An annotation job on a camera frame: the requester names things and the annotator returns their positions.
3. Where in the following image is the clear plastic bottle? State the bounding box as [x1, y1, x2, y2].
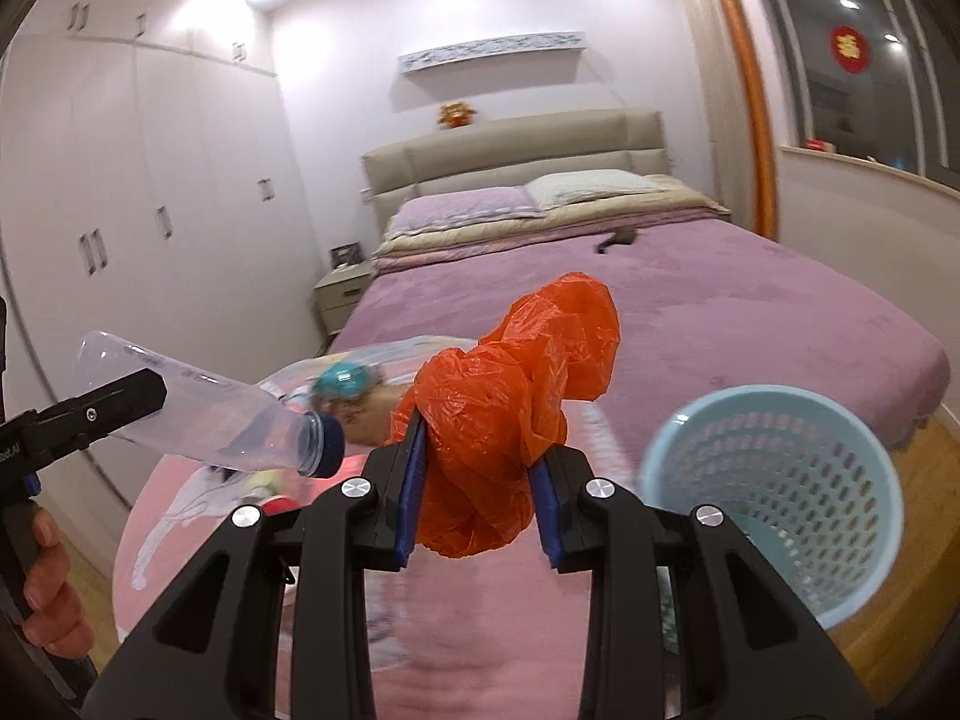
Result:
[71, 332, 345, 478]

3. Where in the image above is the brown paper bag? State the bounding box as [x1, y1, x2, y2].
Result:
[329, 383, 409, 447]

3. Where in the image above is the orange plastic bag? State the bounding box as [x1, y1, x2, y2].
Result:
[389, 271, 620, 559]

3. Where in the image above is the person's left hand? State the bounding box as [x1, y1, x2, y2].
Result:
[23, 509, 94, 660]

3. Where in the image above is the red white round lid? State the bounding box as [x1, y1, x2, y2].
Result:
[259, 494, 301, 517]

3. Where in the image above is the light blue perforated basket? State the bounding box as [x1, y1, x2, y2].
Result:
[636, 385, 905, 629]

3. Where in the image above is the pink quilted blanket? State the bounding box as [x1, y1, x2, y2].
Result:
[112, 330, 654, 718]

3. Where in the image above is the teal item in wrapper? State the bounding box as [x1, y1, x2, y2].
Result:
[311, 361, 379, 401]

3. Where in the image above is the white wardrobe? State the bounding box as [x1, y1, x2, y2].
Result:
[0, 0, 332, 511]

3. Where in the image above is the beige nightstand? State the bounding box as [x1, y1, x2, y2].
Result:
[313, 262, 373, 338]

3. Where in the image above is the purple covered bed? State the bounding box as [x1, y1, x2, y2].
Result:
[334, 210, 952, 461]

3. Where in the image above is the dark object on bed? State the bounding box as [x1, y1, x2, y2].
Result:
[594, 227, 638, 254]

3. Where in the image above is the purple pillow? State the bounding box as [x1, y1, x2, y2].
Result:
[386, 187, 544, 241]

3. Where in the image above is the white pillow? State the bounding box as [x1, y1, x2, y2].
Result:
[524, 169, 665, 211]

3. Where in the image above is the orange plush decoration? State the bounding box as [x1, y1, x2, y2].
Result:
[438, 101, 477, 128]

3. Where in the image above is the orange beige curtain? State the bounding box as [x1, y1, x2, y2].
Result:
[682, 0, 779, 239]

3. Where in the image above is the beige padded headboard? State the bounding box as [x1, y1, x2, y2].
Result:
[361, 107, 672, 231]

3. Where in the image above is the red round window sticker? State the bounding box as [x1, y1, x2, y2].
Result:
[830, 25, 872, 75]

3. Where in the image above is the dark framed window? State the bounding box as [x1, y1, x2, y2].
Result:
[761, 0, 958, 188]

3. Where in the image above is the small picture frame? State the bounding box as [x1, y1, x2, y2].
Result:
[331, 242, 364, 270]

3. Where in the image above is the white carved wall shelf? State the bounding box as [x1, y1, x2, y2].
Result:
[397, 31, 587, 75]

